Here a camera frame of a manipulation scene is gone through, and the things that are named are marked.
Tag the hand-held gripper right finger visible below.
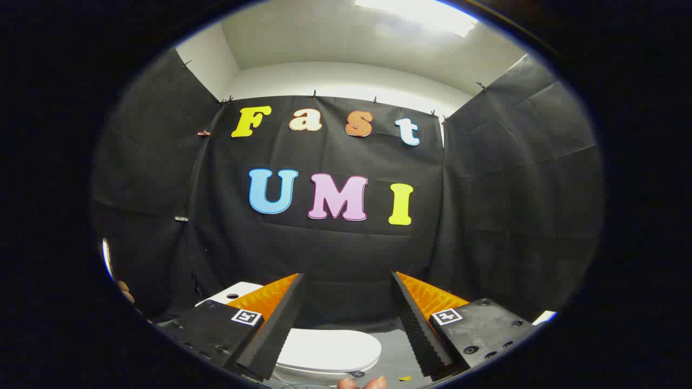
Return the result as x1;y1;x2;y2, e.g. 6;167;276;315
391;271;539;378

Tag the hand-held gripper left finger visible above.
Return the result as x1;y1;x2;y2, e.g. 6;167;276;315
161;273;307;381

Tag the white toilet tank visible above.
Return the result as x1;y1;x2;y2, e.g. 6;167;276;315
196;281;264;308

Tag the white toilet seat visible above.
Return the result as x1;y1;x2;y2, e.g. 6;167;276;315
272;362;374;385

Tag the black backdrop cloth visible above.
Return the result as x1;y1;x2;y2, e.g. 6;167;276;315
91;48;605;331

